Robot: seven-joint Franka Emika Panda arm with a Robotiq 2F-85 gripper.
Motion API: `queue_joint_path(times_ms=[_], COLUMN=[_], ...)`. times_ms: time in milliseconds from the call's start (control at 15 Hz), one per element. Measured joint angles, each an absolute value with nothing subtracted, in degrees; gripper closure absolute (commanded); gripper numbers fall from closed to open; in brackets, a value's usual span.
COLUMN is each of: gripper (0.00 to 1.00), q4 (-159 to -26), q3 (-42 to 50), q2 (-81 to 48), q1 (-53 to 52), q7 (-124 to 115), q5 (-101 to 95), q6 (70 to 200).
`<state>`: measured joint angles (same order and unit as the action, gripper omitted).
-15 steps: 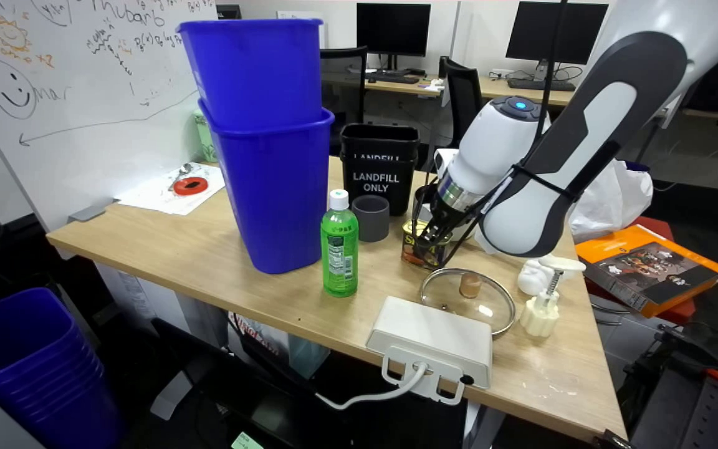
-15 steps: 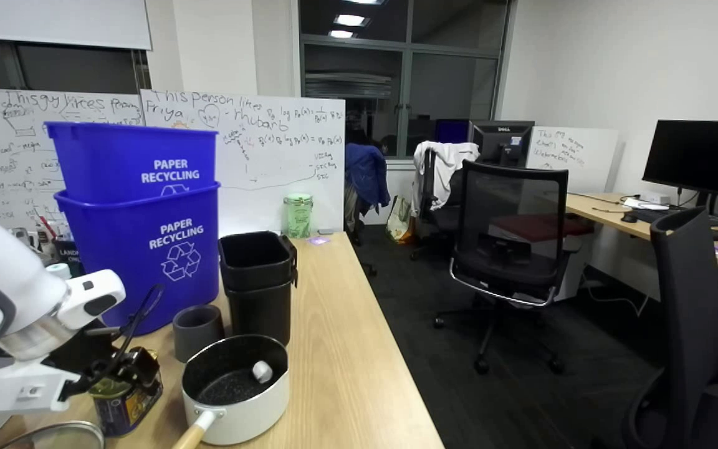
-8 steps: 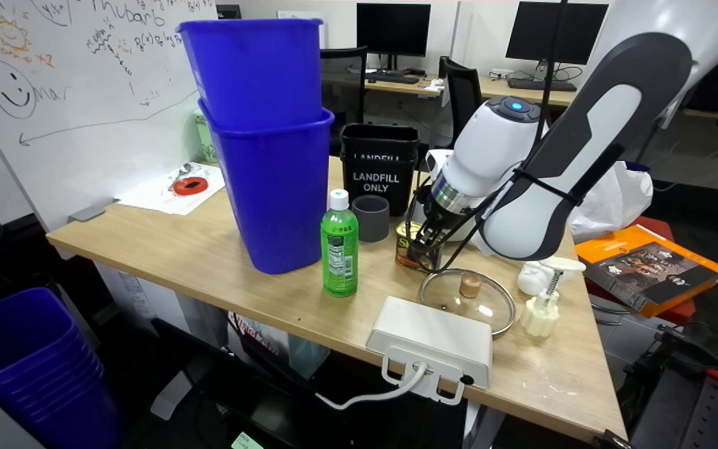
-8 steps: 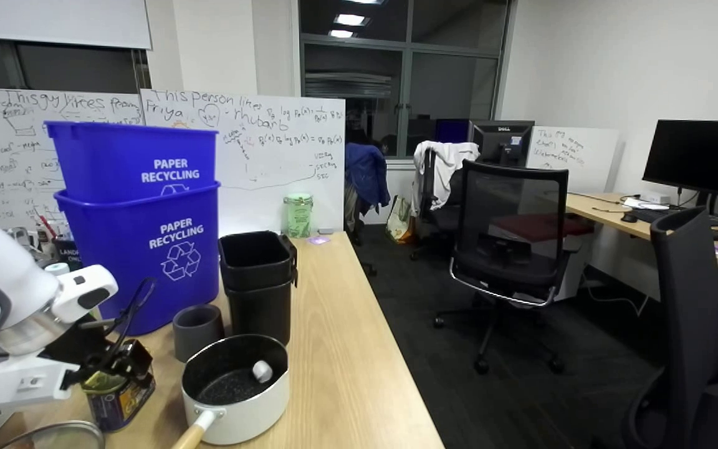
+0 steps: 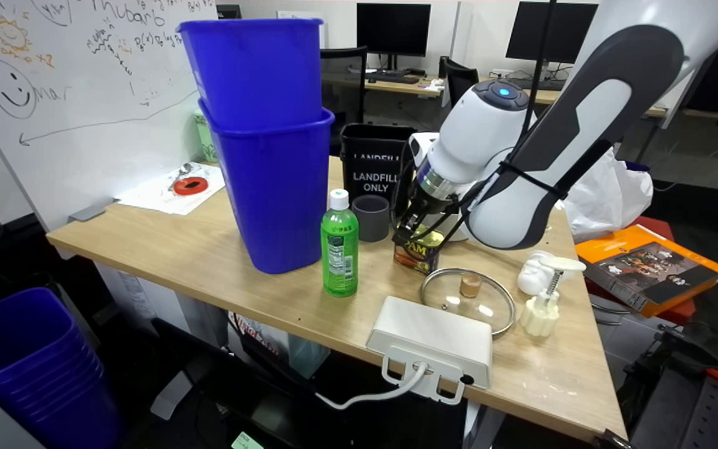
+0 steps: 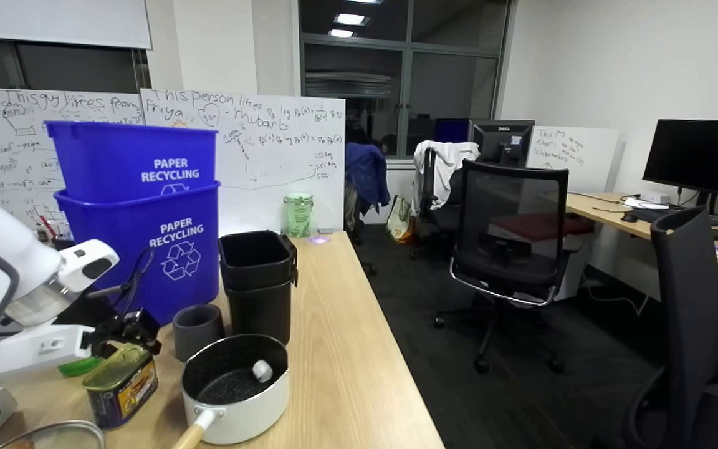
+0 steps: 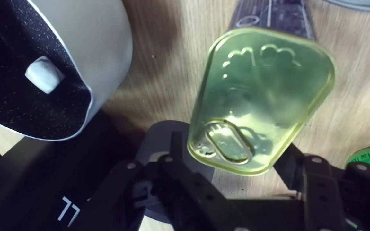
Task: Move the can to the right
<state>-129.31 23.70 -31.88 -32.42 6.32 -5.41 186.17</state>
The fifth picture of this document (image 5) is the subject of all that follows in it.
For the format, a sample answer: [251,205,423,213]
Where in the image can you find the white box with handles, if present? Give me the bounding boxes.
[364,295,494,408]

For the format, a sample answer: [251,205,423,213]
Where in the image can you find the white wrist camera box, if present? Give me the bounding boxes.
[408,129,446,174]

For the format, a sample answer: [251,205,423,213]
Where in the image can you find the black mesh office chair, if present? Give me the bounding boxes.
[319,45,370,156]

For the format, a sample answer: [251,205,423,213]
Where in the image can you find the blue plastic waste bin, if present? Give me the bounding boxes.
[197,96,338,277]
[178,16,327,132]

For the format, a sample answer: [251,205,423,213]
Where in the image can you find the black landfill bin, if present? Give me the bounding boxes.
[340,122,423,213]

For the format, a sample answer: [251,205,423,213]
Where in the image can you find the black keyboard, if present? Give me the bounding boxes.
[368,66,424,86]

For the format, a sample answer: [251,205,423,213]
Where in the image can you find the grey cup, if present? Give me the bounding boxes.
[349,191,395,243]

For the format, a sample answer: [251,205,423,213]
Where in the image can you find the whiteboard with writing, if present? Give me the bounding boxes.
[0,0,232,233]

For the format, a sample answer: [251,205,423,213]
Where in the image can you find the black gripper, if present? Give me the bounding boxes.
[395,169,471,253]

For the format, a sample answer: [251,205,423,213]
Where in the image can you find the white round object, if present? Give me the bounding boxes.
[514,247,557,299]

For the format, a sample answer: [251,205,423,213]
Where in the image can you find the yellow labelled meat can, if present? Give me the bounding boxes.
[393,216,455,277]

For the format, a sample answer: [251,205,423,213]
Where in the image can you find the green bottle white cap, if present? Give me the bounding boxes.
[319,187,361,299]

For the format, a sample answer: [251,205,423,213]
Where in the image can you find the pale green bottle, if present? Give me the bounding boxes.
[187,109,219,167]

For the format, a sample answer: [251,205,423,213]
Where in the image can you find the orange book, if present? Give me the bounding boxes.
[575,222,718,318]

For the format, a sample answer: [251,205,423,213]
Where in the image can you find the stack of blue bins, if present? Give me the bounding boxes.
[0,285,126,449]

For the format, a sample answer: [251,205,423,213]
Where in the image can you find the white pump soap dispenser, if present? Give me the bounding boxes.
[522,253,588,341]

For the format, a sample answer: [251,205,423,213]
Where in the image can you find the grey whiteboard eraser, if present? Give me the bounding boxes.
[67,195,122,223]

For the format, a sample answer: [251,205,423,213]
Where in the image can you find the glass pot lid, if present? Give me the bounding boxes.
[416,265,520,338]

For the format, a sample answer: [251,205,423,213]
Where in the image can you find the white paper sheet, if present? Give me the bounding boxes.
[115,162,228,218]

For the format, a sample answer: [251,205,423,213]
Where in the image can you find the white plastic bag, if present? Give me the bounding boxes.
[558,149,656,243]

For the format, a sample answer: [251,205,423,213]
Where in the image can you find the black stand with orange part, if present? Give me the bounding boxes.
[616,322,718,449]

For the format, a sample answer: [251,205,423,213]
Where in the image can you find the white cable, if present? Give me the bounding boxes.
[314,359,430,414]

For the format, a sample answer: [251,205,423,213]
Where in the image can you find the red tape roll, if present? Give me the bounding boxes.
[171,174,213,200]

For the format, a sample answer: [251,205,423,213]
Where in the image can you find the wooden office desk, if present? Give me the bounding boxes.
[364,73,718,127]

